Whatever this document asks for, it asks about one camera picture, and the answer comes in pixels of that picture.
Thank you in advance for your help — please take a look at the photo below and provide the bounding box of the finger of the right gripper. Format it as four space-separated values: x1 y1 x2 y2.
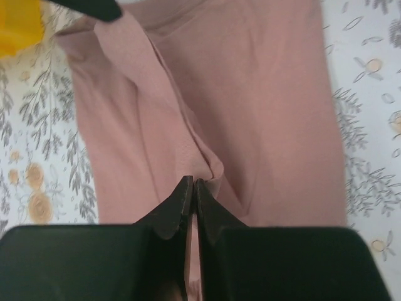
51 0 122 23

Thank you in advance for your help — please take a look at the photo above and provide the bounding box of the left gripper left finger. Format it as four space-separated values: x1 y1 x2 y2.
1 176 193 300

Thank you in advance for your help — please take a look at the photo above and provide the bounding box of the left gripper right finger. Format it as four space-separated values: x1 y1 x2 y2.
194 180 390 300

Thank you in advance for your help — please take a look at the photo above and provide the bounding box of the pink t shirt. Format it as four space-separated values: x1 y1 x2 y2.
55 0 350 301

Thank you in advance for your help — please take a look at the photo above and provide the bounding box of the yellow plastic bin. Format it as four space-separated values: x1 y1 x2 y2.
1 0 44 58

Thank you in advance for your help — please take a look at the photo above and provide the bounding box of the floral table mat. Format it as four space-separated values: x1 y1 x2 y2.
1 1 400 265

